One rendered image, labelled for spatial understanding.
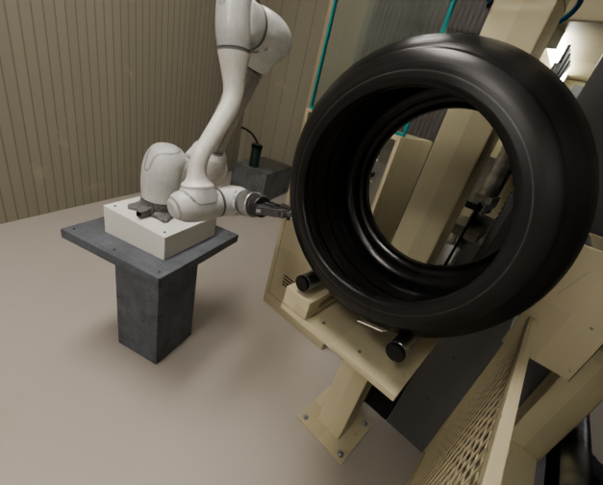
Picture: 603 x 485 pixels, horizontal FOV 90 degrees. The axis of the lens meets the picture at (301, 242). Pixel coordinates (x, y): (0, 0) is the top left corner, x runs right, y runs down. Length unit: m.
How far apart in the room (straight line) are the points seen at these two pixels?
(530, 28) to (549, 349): 0.74
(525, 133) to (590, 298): 0.47
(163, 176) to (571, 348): 1.32
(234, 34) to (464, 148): 0.73
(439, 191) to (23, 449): 1.66
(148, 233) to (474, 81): 1.10
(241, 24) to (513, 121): 0.80
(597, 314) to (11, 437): 1.84
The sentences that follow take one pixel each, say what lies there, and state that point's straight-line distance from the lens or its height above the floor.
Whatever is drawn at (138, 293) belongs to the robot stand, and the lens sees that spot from 1.54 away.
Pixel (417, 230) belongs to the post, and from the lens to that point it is 1.00.
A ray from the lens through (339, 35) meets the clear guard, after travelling 1.69.
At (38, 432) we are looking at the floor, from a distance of 1.66.
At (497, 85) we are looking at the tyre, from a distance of 0.57.
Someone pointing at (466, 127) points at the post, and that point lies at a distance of 0.96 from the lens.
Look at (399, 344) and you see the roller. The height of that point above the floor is 0.92.
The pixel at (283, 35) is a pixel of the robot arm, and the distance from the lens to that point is 1.23.
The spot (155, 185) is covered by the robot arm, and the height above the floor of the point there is 0.90.
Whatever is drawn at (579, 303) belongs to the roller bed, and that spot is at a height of 1.08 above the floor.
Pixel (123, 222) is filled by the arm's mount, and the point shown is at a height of 0.73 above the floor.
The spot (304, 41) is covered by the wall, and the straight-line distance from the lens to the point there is 4.50.
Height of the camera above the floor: 1.34
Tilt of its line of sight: 26 degrees down
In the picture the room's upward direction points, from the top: 15 degrees clockwise
